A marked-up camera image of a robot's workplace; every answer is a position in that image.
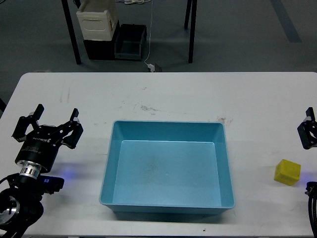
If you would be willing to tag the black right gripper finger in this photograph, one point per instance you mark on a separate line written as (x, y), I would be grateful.
(307, 130)

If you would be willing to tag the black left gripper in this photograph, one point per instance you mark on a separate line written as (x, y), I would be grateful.
(41, 145)

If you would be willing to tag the yellow block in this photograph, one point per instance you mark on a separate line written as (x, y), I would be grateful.
(287, 172)

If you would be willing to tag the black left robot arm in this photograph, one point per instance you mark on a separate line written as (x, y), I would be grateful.
(20, 203)

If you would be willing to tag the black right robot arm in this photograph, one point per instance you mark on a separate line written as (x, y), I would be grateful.
(311, 192)

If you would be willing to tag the black table leg left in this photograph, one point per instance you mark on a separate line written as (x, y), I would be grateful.
(71, 32)

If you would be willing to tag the black table leg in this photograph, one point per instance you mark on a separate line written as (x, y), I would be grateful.
(187, 13)
(71, 32)
(192, 21)

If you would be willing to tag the black crate under cream crate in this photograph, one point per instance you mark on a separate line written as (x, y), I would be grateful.
(102, 50)

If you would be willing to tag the blue plastic tray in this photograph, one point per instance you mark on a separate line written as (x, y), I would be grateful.
(174, 167)

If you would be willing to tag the cream plastic crate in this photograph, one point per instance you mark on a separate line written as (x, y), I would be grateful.
(98, 19)

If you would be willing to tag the dark grey storage bin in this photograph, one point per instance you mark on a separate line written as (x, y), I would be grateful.
(129, 42)

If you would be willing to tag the white power adapter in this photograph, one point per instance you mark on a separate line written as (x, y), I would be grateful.
(151, 67)

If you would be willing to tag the black table leg right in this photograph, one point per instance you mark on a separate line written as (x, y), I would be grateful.
(192, 21)

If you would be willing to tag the black table leg far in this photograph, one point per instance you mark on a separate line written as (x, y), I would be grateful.
(187, 13)

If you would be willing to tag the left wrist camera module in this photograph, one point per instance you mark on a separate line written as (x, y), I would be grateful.
(50, 184)

